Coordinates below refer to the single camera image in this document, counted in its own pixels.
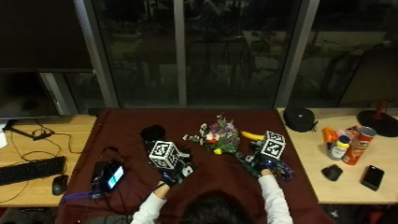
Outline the person's right hand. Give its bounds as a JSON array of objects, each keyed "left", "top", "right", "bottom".
[{"left": 247, "top": 140, "right": 287, "bottom": 176}]

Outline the white marker cube glove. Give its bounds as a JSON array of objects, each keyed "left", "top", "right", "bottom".
[
  {"left": 258, "top": 130, "right": 287, "bottom": 161},
  {"left": 147, "top": 140, "right": 180, "bottom": 171}
]

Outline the black lamp base red pole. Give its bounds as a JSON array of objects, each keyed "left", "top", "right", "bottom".
[{"left": 355, "top": 99, "right": 398, "bottom": 138}]

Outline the black device with lit screen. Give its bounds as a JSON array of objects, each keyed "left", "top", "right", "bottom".
[{"left": 90, "top": 160, "right": 125, "bottom": 194}]

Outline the black vase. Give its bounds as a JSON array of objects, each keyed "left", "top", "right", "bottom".
[{"left": 139, "top": 124, "right": 166, "bottom": 144}]

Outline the blue strap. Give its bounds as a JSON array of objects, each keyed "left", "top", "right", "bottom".
[{"left": 59, "top": 189, "right": 101, "bottom": 204}]

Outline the dark red tablecloth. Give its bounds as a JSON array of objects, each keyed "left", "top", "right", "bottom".
[{"left": 54, "top": 107, "right": 335, "bottom": 224}]

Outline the blue glossy wrapper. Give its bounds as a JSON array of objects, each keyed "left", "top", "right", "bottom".
[{"left": 271, "top": 162, "right": 295, "bottom": 183}]

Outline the white marker cube right glove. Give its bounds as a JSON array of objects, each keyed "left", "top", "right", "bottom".
[{"left": 258, "top": 130, "right": 287, "bottom": 161}]

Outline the black keyboard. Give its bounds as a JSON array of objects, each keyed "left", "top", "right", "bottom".
[{"left": 0, "top": 155, "right": 66, "bottom": 187}]

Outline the black monitor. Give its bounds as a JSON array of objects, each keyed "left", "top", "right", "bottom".
[{"left": 0, "top": 68, "right": 63, "bottom": 119}]

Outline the white marker cube left glove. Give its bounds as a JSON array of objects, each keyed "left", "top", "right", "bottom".
[{"left": 147, "top": 140, "right": 180, "bottom": 171}]

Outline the black smartphone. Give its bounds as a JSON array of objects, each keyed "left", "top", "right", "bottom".
[{"left": 359, "top": 164, "right": 385, "bottom": 192}]

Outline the white paper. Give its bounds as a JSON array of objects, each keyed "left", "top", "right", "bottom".
[{"left": 0, "top": 121, "right": 9, "bottom": 149}]

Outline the black round case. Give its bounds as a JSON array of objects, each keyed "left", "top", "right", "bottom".
[{"left": 282, "top": 106, "right": 319, "bottom": 133}]

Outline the orange bottle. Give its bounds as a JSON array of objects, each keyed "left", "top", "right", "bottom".
[{"left": 322, "top": 126, "right": 340, "bottom": 151}]

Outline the yellow banana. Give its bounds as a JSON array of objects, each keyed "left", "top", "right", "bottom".
[{"left": 239, "top": 130, "right": 266, "bottom": 142}]

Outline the black computer mouse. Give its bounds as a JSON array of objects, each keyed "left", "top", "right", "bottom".
[
  {"left": 50, "top": 174, "right": 69, "bottom": 197},
  {"left": 320, "top": 163, "right": 344, "bottom": 182}
]

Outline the person's left hand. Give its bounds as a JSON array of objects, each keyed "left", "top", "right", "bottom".
[{"left": 142, "top": 141, "right": 196, "bottom": 188}]

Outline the mixed flower bouquet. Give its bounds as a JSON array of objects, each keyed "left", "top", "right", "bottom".
[{"left": 180, "top": 114, "right": 263, "bottom": 177}]

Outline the red crisps can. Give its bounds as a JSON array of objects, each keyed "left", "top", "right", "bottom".
[{"left": 340, "top": 125, "right": 377, "bottom": 166}]

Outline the black desk cable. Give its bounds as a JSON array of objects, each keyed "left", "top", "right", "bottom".
[{"left": 0, "top": 119, "right": 85, "bottom": 204}]

